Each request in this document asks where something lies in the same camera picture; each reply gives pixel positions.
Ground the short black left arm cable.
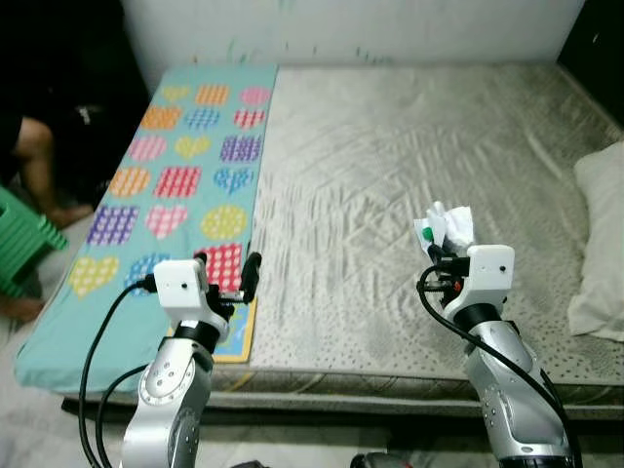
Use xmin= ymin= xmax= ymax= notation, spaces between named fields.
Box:
xmin=96 ymin=364 xmax=149 ymax=468

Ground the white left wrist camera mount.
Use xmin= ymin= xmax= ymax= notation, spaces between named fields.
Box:
xmin=152 ymin=257 xmax=212 ymax=329

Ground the person in dark clothes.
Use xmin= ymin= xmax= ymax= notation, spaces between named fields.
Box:
xmin=0 ymin=112 xmax=96 ymax=325

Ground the white tissue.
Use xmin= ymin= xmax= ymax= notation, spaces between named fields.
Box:
xmin=413 ymin=201 xmax=477 ymax=253

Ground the silver right robot leg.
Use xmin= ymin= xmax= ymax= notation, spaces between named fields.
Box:
xmin=349 ymin=450 xmax=393 ymax=468

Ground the yellow-edged blue children's book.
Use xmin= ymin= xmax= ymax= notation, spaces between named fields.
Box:
xmin=174 ymin=295 xmax=260 ymax=365

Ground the long black left arm cable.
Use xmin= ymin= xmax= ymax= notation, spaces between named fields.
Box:
xmin=78 ymin=276 xmax=159 ymax=468

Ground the teal blanket with coloured hearts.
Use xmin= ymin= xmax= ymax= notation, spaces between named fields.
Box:
xmin=14 ymin=62 xmax=280 ymax=393

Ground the dark bed frame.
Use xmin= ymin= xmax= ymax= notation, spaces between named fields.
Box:
xmin=60 ymin=388 xmax=624 ymax=422

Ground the green plastic stool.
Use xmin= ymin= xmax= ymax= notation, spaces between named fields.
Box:
xmin=0 ymin=183 xmax=71 ymax=299

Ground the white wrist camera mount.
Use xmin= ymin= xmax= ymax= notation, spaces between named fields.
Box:
xmin=152 ymin=257 xmax=212 ymax=329
xmin=468 ymin=245 xmax=516 ymax=315

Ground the white pillow with black lettering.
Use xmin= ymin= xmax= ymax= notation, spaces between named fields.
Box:
xmin=567 ymin=140 xmax=624 ymax=344

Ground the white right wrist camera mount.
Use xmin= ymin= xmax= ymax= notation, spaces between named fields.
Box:
xmin=468 ymin=245 xmax=516 ymax=315

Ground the white patterned mattress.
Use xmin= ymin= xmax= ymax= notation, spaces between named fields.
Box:
xmin=58 ymin=62 xmax=624 ymax=393

